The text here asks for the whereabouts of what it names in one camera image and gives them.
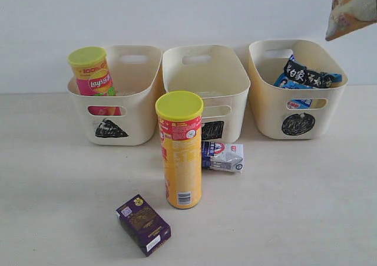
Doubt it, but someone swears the right cream plastic bin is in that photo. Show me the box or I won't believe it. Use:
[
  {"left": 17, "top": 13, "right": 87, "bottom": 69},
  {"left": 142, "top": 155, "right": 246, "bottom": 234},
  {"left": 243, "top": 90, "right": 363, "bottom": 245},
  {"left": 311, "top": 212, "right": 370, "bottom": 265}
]
[{"left": 248, "top": 40, "right": 348, "bottom": 139}]

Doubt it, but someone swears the blue noodle packet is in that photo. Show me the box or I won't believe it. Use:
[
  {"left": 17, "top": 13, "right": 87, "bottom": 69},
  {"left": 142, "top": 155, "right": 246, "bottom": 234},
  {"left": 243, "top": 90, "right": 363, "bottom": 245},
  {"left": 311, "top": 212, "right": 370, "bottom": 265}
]
[{"left": 274, "top": 55, "right": 342, "bottom": 110}]

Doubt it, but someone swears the pink chip canister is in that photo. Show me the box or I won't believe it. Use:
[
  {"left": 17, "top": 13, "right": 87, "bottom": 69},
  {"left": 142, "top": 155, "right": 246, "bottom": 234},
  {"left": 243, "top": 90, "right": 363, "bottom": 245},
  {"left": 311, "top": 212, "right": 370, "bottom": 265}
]
[{"left": 67, "top": 46, "right": 122, "bottom": 116}]

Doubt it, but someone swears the orange noodle packet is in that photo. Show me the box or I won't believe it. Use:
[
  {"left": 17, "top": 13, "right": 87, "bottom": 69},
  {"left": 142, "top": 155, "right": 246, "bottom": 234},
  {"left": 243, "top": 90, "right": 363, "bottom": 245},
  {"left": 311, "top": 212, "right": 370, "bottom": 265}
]
[{"left": 325, "top": 0, "right": 376, "bottom": 41}]

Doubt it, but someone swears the left cream plastic bin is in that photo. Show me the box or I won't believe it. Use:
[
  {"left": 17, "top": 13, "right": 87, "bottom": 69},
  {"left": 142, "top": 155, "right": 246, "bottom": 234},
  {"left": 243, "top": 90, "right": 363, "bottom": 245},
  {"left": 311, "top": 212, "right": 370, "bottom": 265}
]
[{"left": 67, "top": 45, "right": 163, "bottom": 146}]

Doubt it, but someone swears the middle cream plastic bin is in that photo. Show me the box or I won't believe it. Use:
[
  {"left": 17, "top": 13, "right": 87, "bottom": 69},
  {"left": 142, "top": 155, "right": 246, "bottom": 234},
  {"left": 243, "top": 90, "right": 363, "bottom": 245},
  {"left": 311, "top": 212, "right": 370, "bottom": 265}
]
[{"left": 162, "top": 45, "right": 251, "bottom": 143}]

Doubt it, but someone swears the purple small box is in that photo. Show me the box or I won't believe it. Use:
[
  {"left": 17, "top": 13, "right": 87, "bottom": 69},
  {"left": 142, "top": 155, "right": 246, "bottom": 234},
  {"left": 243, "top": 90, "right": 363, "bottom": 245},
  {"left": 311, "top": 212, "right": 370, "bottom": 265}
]
[{"left": 115, "top": 194, "right": 171, "bottom": 257}]

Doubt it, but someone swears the yellow chip canister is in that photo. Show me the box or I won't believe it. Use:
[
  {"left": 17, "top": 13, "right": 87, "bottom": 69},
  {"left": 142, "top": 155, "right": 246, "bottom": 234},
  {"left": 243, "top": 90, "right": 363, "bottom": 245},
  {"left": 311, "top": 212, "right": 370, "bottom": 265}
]
[{"left": 155, "top": 91, "right": 204, "bottom": 209}]

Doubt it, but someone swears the cream plastic bin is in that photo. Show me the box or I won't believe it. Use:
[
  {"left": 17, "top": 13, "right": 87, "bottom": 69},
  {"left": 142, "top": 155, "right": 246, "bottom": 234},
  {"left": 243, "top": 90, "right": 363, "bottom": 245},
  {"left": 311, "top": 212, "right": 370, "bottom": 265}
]
[
  {"left": 67, "top": 45, "right": 163, "bottom": 146},
  {"left": 162, "top": 45, "right": 251, "bottom": 143},
  {"left": 248, "top": 40, "right": 348, "bottom": 139}
]

